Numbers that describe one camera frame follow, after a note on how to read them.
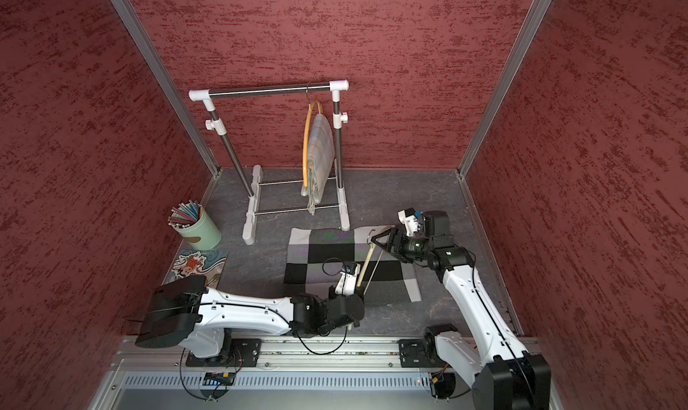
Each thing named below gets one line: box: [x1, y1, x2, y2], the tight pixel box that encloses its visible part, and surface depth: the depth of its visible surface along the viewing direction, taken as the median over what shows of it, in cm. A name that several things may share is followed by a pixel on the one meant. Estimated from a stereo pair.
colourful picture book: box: [161, 236, 229, 290], surface depth 92 cm
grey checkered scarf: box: [283, 225, 422, 303], surface depth 91 cm
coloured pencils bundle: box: [167, 199, 204, 229], surface depth 91 cm
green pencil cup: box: [167, 199, 223, 252], surface depth 91 cm
